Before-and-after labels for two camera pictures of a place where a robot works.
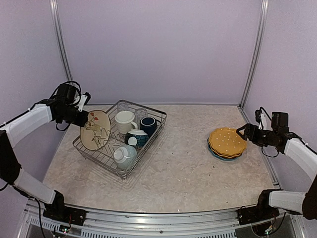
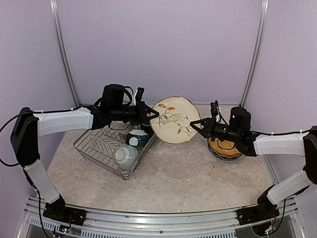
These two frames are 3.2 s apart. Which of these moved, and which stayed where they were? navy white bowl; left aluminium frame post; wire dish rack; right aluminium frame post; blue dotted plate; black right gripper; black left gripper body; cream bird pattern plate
Moved: cream bird pattern plate; black left gripper body; black right gripper
Stayed: blue dotted plate; navy white bowl; right aluminium frame post; left aluminium frame post; wire dish rack
